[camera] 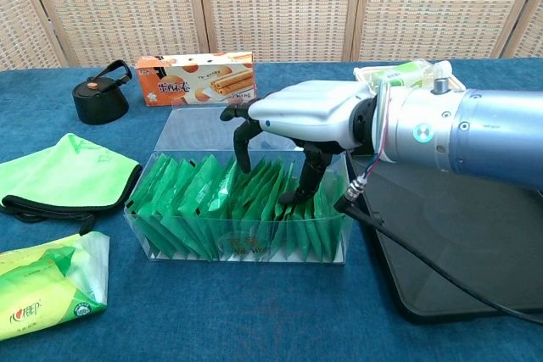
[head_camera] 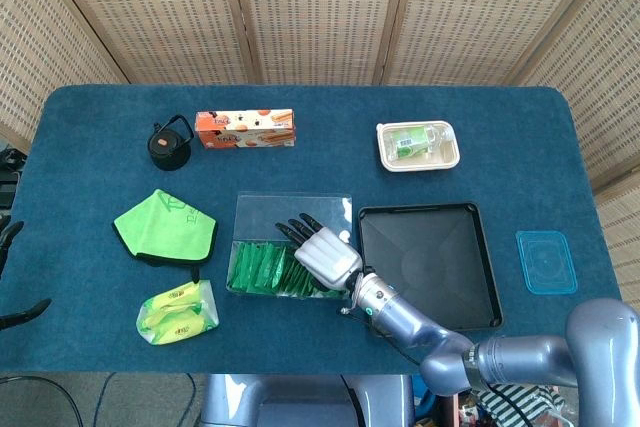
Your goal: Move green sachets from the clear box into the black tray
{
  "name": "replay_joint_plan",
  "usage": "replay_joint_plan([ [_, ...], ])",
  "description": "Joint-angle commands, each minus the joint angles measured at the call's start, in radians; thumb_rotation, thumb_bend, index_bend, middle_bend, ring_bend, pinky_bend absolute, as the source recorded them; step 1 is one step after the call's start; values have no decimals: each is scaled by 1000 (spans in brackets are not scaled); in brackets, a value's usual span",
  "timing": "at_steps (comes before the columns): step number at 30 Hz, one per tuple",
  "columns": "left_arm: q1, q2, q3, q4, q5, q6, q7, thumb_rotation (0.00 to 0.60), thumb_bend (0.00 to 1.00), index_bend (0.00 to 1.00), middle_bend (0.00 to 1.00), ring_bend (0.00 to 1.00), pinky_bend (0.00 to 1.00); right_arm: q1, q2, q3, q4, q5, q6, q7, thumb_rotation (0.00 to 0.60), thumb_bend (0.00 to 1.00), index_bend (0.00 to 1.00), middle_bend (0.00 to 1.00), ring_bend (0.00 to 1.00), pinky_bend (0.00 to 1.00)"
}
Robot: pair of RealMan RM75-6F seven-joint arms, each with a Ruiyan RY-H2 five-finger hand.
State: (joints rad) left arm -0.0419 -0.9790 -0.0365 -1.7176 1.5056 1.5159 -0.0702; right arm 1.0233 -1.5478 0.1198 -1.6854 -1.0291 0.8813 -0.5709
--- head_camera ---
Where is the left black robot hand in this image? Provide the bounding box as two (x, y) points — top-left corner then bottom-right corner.
(0, 220), (53, 332)

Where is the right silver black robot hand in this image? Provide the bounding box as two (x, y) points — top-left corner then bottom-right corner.
(273, 212), (364, 293)

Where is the clear plastic organizer tray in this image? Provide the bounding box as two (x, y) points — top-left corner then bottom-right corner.
(227, 190), (354, 301)

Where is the black square tray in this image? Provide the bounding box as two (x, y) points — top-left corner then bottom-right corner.
(357, 201), (504, 333)

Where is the beige food container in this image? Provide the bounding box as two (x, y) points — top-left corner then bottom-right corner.
(375, 120), (462, 174)

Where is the blue carpet table cover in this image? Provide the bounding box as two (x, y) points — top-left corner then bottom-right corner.
(9, 84), (622, 376)

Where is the black equipment beside table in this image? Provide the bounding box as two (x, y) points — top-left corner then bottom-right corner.
(0, 146), (27, 209)

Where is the green packet with label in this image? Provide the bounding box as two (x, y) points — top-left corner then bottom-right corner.
(389, 127), (431, 161)

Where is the orange egg roll box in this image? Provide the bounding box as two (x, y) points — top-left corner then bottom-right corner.
(194, 107), (296, 151)

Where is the silver robot torso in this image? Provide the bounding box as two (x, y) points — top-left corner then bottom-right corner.
(199, 374), (416, 427)

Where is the green yellow tissue pack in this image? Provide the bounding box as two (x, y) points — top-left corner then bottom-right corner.
(136, 280), (220, 347)

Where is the clear glass cup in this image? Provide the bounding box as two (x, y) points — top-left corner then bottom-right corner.
(424, 124), (454, 156)

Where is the green cloth with black trim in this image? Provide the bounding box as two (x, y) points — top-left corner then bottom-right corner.
(112, 188), (219, 268)

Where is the blue transparent plastic lid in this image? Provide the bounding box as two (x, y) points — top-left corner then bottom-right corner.
(515, 230), (579, 295)

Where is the black white striped cloth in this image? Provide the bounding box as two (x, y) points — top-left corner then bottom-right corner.
(474, 384), (567, 427)

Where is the woven rattan folding screen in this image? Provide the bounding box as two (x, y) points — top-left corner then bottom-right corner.
(0, 0), (640, 293)

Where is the black floor cable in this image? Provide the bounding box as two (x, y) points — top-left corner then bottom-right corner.
(183, 374), (200, 427)
(0, 375), (85, 427)

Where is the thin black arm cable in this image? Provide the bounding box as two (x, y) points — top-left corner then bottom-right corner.
(340, 305), (422, 366)

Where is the blue floor cable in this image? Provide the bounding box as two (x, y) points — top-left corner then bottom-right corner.
(92, 374), (117, 427)

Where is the black kettle with handle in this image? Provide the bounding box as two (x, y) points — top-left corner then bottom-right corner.
(147, 114), (195, 172)

